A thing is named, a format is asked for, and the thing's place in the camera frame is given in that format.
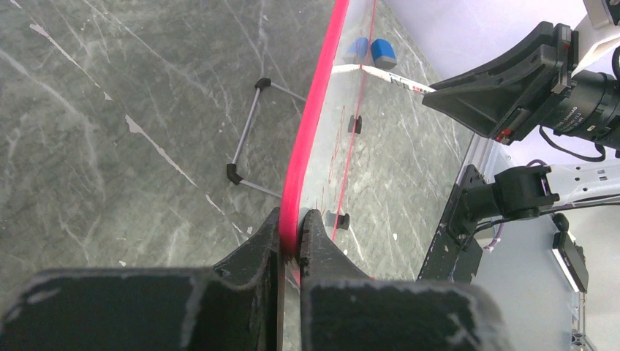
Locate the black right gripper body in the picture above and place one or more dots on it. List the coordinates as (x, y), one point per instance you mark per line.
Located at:
(588, 106)

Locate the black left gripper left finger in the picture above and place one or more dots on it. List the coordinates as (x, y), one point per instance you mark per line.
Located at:
(232, 305)

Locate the aluminium frame rail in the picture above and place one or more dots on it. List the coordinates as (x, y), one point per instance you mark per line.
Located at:
(488, 156)

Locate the red white marker pen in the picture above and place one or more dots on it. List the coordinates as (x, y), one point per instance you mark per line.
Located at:
(397, 80)

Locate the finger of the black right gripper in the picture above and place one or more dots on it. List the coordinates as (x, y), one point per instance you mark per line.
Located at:
(495, 99)

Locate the black whiteboard foot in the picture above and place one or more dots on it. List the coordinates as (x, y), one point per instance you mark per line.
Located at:
(355, 124)
(338, 221)

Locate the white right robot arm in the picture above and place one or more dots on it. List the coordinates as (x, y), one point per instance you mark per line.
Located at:
(525, 192)

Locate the grey wire whiteboard stand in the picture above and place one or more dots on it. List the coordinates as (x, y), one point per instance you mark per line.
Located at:
(261, 155)

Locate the blue eraser block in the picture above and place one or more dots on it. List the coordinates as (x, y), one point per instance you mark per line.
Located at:
(383, 54)

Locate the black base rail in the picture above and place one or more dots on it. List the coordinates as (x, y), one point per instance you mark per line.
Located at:
(445, 259)

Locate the pink-framed whiteboard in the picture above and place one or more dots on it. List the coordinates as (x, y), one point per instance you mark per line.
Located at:
(316, 177)

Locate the black device on floor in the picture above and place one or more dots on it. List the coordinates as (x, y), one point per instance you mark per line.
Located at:
(569, 255)

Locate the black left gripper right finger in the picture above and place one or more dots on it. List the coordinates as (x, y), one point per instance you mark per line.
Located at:
(342, 308)

